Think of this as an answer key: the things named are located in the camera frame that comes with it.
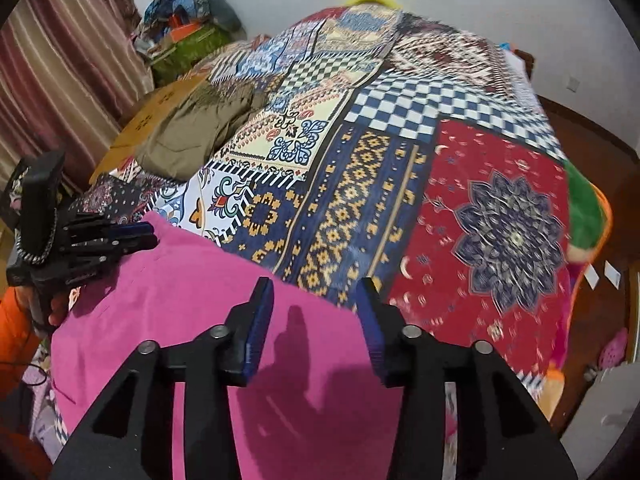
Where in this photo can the wooden lap desk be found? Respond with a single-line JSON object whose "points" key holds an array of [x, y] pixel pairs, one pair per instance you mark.
{"points": [[145, 110]]}

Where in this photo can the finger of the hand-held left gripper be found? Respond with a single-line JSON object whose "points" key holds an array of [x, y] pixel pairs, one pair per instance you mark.
{"points": [[140, 244], [131, 230]]}

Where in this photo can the pink pants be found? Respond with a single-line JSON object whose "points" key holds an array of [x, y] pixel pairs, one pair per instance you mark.
{"points": [[200, 285]]}

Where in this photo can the patchwork printed blanket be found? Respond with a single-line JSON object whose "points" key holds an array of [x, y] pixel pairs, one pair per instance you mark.
{"points": [[500, 185]]}

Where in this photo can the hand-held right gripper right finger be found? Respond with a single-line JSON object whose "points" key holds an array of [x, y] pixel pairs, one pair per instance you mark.
{"points": [[371, 320]]}

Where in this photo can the dark floral cloth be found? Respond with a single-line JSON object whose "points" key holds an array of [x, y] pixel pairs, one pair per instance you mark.
{"points": [[115, 195]]}

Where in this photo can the orange box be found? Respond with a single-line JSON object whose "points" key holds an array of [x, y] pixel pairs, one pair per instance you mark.
{"points": [[182, 27]]}

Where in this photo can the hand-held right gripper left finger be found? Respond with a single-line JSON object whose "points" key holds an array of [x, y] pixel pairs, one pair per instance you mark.
{"points": [[256, 320]]}

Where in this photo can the blue patterned cloth bundle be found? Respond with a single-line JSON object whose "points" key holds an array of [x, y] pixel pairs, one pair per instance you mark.
{"points": [[200, 2]]}

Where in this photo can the person's left hand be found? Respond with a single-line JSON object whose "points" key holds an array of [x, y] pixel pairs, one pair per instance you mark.
{"points": [[61, 310]]}

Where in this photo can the pink slipper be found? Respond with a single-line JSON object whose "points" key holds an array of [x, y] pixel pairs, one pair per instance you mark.
{"points": [[614, 350]]}

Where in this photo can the striped brown curtain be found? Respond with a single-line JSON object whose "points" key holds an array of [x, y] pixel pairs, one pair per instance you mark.
{"points": [[60, 60]]}

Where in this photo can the green bag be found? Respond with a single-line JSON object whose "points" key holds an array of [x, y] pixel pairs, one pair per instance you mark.
{"points": [[185, 52]]}

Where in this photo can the white paper slip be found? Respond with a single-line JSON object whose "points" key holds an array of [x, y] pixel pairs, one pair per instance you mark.
{"points": [[592, 276], [611, 273]]}

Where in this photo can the olive pants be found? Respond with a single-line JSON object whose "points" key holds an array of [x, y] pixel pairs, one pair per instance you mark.
{"points": [[190, 130]]}

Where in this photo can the wall socket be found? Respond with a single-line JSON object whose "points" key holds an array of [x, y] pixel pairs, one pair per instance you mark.
{"points": [[573, 84]]}

